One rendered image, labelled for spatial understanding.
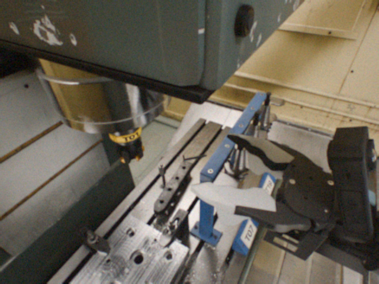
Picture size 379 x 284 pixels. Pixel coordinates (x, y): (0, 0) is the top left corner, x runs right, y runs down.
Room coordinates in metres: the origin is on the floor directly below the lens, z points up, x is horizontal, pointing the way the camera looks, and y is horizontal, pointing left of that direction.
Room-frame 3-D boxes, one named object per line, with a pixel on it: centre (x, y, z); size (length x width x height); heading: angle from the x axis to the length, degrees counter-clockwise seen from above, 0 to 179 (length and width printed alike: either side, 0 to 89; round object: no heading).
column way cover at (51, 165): (0.52, 0.48, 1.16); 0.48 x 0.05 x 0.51; 149
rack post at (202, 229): (0.39, -0.05, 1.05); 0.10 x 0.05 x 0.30; 59
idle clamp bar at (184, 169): (0.56, 0.07, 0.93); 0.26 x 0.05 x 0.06; 154
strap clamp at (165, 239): (0.36, 0.06, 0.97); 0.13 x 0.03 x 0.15; 149
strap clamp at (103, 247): (0.33, 0.30, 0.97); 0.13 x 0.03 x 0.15; 59
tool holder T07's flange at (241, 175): (0.41, -0.12, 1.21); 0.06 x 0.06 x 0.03
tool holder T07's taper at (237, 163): (0.41, -0.12, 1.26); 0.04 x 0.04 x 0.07
